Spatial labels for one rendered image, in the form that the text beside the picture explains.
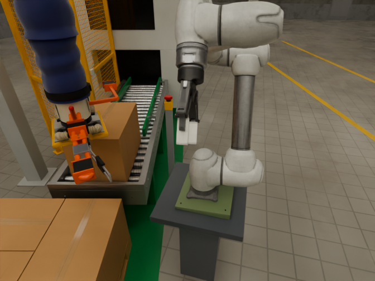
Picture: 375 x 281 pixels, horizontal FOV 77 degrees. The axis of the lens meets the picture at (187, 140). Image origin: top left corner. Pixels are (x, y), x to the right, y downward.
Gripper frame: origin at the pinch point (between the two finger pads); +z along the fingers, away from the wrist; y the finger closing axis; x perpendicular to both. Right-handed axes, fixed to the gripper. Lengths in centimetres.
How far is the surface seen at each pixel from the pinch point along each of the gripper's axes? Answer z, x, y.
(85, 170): 13.1, -40.0, -12.0
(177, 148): 14, -62, -239
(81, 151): 7, -49, -22
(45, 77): -27, -81, -36
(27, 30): -45, -80, -23
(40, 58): -35, -79, -30
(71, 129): -2, -63, -33
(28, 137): 7, -190, -135
